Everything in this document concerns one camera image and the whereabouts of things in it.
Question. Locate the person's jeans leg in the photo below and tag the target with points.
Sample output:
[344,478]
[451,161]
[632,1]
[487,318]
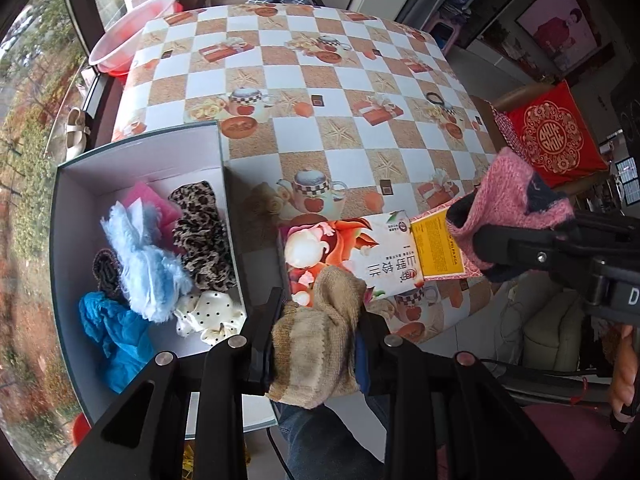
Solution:
[325,440]

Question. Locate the pink plastic stool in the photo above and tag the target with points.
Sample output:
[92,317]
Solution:
[445,30]

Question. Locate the beige knit sock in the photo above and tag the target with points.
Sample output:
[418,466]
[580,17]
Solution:
[315,345]

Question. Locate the red plastic basin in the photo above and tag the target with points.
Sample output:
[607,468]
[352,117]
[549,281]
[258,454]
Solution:
[177,7]

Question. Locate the checkered printed tablecloth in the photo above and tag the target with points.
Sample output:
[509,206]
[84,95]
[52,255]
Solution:
[300,75]

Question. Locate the pink patterned carton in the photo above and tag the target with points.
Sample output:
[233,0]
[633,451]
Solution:
[435,245]

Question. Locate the pink sponge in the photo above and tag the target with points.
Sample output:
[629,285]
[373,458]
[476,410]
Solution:
[145,197]

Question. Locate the leopard print scrunchie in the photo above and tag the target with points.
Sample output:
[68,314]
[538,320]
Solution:
[200,245]

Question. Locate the red white checked cloth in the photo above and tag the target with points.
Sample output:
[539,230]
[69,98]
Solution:
[505,127]

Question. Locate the person's right hand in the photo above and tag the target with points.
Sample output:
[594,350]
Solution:
[625,375]

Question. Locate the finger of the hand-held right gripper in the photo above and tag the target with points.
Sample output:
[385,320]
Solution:
[525,249]
[610,227]

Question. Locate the red round object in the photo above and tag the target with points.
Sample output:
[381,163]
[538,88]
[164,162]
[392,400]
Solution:
[81,430]

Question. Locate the light blue fluffy scrunchie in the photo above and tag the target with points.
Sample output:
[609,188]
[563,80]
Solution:
[145,275]

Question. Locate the white polka dot scrunchie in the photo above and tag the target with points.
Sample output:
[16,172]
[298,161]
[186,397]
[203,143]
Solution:
[210,312]

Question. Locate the pink plastic basin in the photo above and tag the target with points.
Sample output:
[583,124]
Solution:
[135,25]

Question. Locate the gold foil decoration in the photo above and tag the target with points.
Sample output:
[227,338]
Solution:
[192,462]

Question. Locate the white shoe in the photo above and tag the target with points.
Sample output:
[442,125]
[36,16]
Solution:
[75,135]

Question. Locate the red embroidered cushion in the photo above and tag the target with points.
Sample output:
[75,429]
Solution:
[550,135]

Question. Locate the white storage box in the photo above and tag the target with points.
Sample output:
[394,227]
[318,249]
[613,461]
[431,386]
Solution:
[150,160]

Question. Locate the pink knit sock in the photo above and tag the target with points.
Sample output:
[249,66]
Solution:
[505,195]

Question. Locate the beige sofa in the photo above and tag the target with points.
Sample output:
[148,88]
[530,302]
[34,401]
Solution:
[545,330]

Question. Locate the television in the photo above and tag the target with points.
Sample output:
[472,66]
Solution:
[560,25]

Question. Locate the brown armchair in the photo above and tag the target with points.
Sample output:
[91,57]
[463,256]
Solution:
[522,94]

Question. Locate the floral tissue pack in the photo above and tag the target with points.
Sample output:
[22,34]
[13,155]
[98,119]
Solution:
[350,250]

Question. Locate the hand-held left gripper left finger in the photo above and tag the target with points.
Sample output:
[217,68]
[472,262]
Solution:
[262,340]

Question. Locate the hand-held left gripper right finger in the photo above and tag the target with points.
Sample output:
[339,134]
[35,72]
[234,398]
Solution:
[372,355]

